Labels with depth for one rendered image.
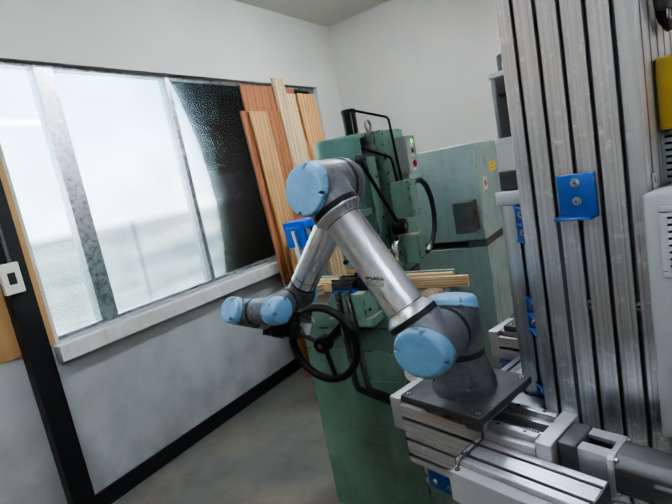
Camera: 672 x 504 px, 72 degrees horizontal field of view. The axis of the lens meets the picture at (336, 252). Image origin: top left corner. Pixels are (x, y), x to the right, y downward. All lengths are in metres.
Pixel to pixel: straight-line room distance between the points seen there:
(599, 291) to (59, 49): 2.52
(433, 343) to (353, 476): 1.27
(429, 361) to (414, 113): 3.35
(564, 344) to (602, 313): 0.12
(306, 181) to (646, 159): 0.64
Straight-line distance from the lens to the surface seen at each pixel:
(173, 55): 3.19
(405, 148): 2.01
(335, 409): 1.99
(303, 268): 1.26
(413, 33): 4.23
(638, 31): 1.04
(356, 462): 2.08
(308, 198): 1.00
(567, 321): 1.15
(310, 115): 3.86
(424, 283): 1.76
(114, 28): 3.01
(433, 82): 4.11
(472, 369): 1.12
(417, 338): 0.95
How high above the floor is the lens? 1.36
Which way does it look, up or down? 9 degrees down
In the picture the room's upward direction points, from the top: 11 degrees counter-clockwise
